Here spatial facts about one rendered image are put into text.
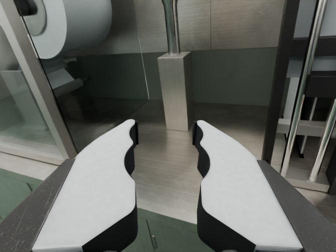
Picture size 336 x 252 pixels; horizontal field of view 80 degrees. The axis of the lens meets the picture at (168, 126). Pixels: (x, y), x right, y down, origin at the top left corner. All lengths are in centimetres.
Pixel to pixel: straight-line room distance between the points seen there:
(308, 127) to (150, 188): 39
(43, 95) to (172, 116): 41
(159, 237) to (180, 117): 39
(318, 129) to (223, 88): 52
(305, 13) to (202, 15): 51
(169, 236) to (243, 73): 67
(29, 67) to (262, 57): 77
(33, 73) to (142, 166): 37
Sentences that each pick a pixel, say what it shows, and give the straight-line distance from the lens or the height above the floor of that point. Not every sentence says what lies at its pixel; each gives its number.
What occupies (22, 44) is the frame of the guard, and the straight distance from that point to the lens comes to 60.
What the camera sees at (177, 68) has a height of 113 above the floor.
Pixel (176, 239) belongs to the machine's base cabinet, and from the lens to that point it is 62.
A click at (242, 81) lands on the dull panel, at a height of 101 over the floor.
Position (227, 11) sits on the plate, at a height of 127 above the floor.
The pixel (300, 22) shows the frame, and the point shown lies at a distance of 46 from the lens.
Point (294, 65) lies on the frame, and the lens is 47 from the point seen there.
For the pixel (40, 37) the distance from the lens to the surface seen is 64.
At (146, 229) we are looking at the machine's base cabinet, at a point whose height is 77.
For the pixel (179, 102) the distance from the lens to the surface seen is 71.
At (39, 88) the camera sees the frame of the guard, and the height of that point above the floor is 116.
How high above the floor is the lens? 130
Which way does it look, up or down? 29 degrees down
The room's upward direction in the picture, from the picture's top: 7 degrees counter-clockwise
